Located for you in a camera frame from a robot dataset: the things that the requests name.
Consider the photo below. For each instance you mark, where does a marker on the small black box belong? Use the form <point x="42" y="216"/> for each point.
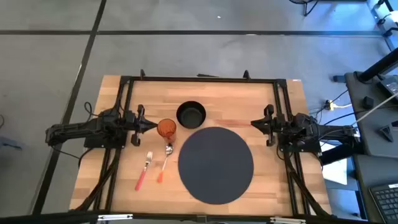
<point x="368" y="102"/>

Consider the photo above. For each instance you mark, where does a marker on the black aluminium table frame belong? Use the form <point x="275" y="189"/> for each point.
<point x="202" y="79"/>

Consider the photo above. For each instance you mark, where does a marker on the black bowl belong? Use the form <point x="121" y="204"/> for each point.
<point x="191" y="115"/>

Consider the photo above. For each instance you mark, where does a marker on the computer keyboard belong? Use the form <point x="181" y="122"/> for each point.
<point x="385" y="199"/>

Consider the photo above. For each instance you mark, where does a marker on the yellow power plug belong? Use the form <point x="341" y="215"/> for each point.
<point x="330" y="105"/>

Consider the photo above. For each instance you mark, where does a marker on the white metal stand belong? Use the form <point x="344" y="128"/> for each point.
<point x="384" y="18"/>

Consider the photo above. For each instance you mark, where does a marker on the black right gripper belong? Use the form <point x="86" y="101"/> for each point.
<point x="275" y="126"/>

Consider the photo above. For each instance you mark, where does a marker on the grey desk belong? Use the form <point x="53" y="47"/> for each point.
<point x="379" y="171"/>

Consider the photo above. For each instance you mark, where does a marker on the silver metal bracket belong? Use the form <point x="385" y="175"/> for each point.
<point x="115" y="217"/>
<point x="287" y="220"/>

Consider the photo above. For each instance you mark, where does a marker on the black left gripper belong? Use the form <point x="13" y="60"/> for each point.
<point x="135" y="124"/>

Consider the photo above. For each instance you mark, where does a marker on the black triangular stand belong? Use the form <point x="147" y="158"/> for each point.
<point x="387" y="132"/>

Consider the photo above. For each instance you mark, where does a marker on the red drinking straw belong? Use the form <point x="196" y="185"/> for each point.
<point x="233" y="123"/>

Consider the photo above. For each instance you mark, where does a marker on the black power adapter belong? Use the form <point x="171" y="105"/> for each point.
<point x="388" y="87"/>

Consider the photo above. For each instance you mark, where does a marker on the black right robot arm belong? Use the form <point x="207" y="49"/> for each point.
<point x="326" y="132"/>

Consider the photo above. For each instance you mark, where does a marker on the dark round woven placemat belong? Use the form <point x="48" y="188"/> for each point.
<point x="214" y="174"/>

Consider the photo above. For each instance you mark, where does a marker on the black monitor pole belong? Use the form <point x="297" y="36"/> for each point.
<point x="379" y="67"/>

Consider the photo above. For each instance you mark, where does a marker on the orange faceted plastic tumbler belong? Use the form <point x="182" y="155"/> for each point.
<point x="166" y="128"/>

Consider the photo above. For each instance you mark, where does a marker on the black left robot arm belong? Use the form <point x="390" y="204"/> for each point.
<point x="77" y="127"/>

